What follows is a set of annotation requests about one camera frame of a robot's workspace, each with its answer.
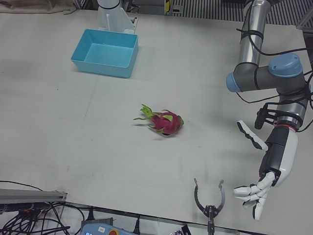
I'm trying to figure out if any robot hand black white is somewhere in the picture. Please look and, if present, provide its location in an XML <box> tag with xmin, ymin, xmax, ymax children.
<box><xmin>233</xmin><ymin>119</ymin><xmax>299</xmax><ymax>222</ymax></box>

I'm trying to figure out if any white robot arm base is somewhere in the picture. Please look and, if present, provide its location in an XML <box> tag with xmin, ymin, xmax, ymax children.
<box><xmin>96</xmin><ymin>0</ymin><xmax>139</xmax><ymax>35</ymax></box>

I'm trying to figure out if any black claw grabber tool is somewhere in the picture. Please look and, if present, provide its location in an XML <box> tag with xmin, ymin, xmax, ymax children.
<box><xmin>194</xmin><ymin>178</ymin><xmax>225</xmax><ymax>235</ymax></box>

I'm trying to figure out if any pink dragon fruit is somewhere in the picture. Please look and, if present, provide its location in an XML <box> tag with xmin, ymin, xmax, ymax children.
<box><xmin>133</xmin><ymin>104</ymin><xmax>184</xmax><ymax>137</ymax></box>

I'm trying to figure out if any shiny foil packet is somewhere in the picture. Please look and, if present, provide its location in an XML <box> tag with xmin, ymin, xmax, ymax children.
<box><xmin>170</xmin><ymin>224</ymin><xmax>191</xmax><ymax>235</ymax></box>

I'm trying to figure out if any light blue plastic bin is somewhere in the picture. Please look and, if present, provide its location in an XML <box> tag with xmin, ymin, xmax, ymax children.
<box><xmin>70</xmin><ymin>28</ymin><xmax>139</xmax><ymax>79</ymax></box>

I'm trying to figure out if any blue grey teach pendant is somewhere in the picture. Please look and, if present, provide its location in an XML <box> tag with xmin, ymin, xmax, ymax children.
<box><xmin>80</xmin><ymin>217</ymin><xmax>130</xmax><ymax>235</ymax></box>

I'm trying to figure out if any beige cloth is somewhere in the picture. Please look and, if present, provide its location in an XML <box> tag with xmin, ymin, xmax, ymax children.
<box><xmin>0</xmin><ymin>0</ymin><xmax>98</xmax><ymax>15</ymax></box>

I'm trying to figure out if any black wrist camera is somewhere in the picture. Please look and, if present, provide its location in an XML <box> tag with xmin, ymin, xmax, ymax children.
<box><xmin>254</xmin><ymin>109</ymin><xmax>268</xmax><ymax>130</ymax></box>

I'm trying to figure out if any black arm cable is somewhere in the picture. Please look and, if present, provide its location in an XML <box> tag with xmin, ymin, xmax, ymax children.
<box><xmin>236</xmin><ymin>0</ymin><xmax>313</xmax><ymax>133</ymax></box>

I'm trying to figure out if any aluminium frame corner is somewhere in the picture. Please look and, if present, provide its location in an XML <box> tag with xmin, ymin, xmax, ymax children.
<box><xmin>296</xmin><ymin>7</ymin><xmax>313</xmax><ymax>32</ymax></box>

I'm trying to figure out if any black cable tangle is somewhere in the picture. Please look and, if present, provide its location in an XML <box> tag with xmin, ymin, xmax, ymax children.
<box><xmin>0</xmin><ymin>180</ymin><xmax>85</xmax><ymax>235</ymax></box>

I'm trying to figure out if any aluminium profile rail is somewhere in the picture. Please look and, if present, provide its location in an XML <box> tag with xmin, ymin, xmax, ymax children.
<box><xmin>0</xmin><ymin>188</ymin><xmax>68</xmax><ymax>205</ymax></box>

